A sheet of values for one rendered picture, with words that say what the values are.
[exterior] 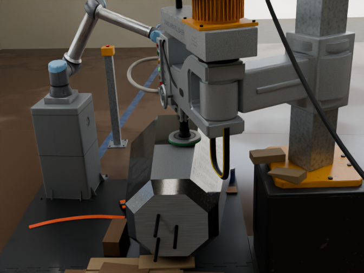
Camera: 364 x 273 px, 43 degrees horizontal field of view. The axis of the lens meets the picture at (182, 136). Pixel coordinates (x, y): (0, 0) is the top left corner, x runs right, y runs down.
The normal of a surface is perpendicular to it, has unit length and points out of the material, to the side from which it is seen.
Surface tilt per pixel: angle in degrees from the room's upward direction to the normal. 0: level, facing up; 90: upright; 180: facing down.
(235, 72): 90
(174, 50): 90
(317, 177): 0
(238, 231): 0
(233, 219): 0
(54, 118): 90
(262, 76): 90
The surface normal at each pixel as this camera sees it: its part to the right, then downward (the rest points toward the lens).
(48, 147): -0.14, 0.40
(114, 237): -0.04, -0.92
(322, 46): 0.48, 0.33
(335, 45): 0.28, 0.36
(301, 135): -0.87, 0.22
